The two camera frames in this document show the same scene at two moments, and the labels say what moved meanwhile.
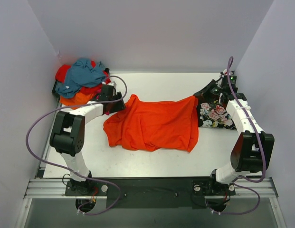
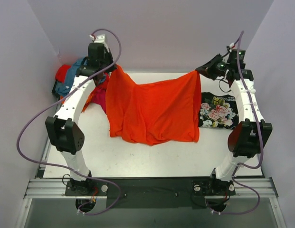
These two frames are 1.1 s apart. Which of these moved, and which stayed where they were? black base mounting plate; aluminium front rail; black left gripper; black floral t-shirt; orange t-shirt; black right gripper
Moved: black left gripper; orange t-shirt; black right gripper
Stayed: aluminium front rail; black base mounting plate; black floral t-shirt
